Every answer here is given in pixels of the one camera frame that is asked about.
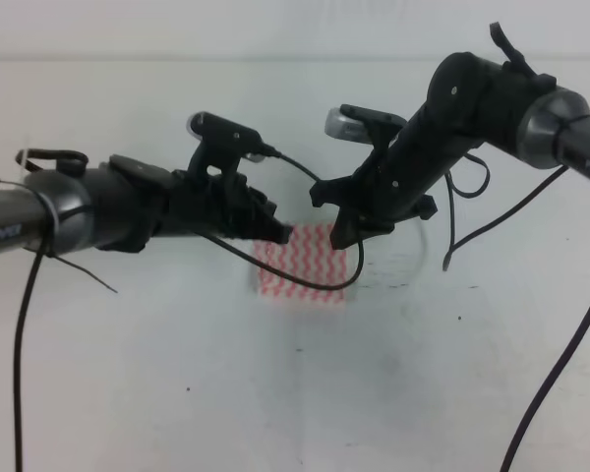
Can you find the pink white wavy striped towel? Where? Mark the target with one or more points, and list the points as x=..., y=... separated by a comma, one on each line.
x=308, y=255

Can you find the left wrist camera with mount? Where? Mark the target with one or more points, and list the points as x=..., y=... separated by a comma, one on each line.
x=223, y=144

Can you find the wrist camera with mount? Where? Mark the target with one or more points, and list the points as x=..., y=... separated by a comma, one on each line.
x=223, y=144
x=355, y=124

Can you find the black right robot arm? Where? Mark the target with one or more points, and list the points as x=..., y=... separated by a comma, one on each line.
x=470, y=101

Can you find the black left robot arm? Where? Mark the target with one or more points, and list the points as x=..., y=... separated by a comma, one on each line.
x=123, y=203

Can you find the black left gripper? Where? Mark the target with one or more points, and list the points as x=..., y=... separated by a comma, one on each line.
x=220, y=208

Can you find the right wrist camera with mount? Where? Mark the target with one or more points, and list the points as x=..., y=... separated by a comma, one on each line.
x=355, y=124

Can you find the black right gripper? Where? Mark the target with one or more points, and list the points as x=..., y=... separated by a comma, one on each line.
x=374, y=199

